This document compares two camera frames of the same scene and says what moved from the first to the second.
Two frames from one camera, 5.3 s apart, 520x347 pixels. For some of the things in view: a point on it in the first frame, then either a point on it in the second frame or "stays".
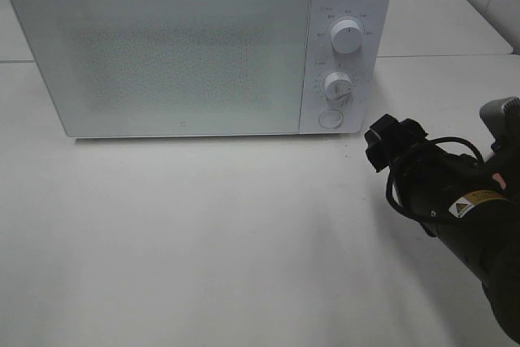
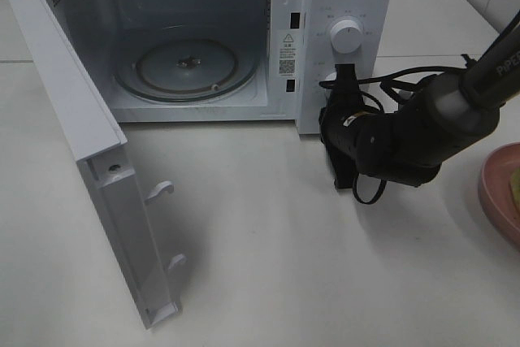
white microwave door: [145, 58] -> [122, 203]
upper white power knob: [347, 36] stays
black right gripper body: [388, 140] -> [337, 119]
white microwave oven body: [205, 46] stays
